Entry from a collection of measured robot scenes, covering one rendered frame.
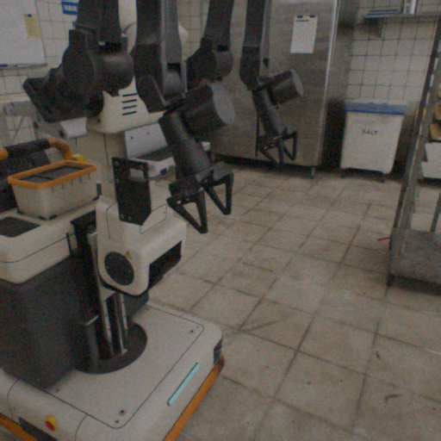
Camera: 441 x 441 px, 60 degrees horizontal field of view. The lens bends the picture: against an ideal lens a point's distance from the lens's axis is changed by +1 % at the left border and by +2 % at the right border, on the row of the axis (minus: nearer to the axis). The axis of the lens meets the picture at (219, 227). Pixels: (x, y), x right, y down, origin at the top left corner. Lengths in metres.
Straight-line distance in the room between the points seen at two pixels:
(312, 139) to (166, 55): 3.47
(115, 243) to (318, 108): 3.21
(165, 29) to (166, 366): 1.07
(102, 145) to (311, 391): 1.26
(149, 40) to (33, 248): 0.69
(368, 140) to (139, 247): 3.46
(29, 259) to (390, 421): 1.38
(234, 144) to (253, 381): 3.12
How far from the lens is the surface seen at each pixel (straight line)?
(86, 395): 1.37
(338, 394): 1.75
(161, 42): 0.64
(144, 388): 1.34
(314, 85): 3.99
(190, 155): 0.64
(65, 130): 0.82
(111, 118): 0.90
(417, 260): 2.50
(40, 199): 1.20
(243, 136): 4.33
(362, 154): 4.26
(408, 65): 4.77
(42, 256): 1.17
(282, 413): 1.64
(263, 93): 1.04
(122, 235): 1.01
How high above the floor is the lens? 1.27
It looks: 25 degrees down
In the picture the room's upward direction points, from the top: straight up
